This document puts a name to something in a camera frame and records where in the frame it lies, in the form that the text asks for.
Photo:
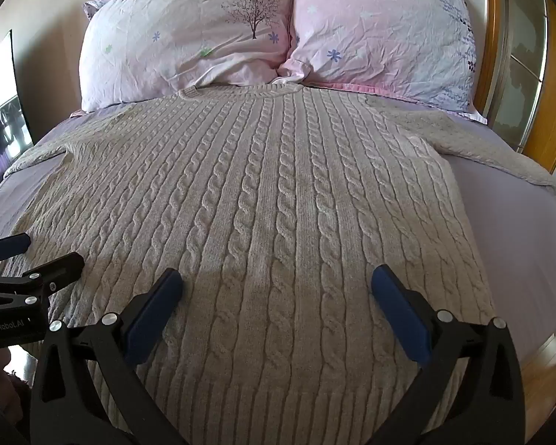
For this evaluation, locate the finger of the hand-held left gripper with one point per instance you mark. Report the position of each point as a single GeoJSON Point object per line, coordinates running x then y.
{"type": "Point", "coordinates": [55, 269]}
{"type": "Point", "coordinates": [9, 246]}

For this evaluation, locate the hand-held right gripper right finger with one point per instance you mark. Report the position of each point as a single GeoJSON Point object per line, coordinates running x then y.
{"type": "Point", "coordinates": [401, 317]}

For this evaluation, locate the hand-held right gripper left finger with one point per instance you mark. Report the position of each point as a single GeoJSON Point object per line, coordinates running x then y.
{"type": "Point", "coordinates": [152, 315]}

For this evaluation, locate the person's left hand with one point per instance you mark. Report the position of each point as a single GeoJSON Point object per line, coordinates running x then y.
{"type": "Point", "coordinates": [4, 380]}

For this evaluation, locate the lavender bed sheet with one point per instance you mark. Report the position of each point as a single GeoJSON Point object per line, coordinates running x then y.
{"type": "Point", "coordinates": [514, 241]}

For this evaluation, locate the pink pillow with tree print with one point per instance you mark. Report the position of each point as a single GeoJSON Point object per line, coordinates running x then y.
{"type": "Point", "coordinates": [185, 37]}

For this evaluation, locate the pink pillow with flower print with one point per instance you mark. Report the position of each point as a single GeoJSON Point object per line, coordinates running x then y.
{"type": "Point", "coordinates": [380, 32]}

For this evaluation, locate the wooden headboard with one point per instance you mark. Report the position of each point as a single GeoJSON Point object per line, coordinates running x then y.
{"type": "Point", "coordinates": [526, 60]}

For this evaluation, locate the wall poster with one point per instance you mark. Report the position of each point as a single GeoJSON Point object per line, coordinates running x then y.
{"type": "Point", "coordinates": [2, 116]}

